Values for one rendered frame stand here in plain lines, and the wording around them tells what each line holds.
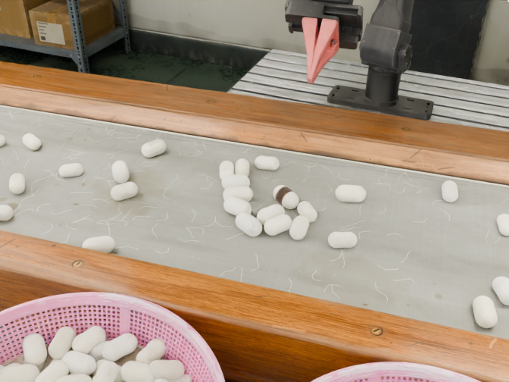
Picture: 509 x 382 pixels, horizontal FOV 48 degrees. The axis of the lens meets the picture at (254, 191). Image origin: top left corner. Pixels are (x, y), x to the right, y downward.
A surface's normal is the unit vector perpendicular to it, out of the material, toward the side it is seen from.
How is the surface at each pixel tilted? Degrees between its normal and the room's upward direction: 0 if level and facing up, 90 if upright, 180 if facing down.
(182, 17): 88
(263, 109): 0
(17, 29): 90
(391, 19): 69
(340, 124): 0
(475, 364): 1
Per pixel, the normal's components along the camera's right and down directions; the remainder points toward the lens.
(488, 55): -0.37, 0.51
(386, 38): -0.55, 0.11
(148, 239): 0.01, -0.82
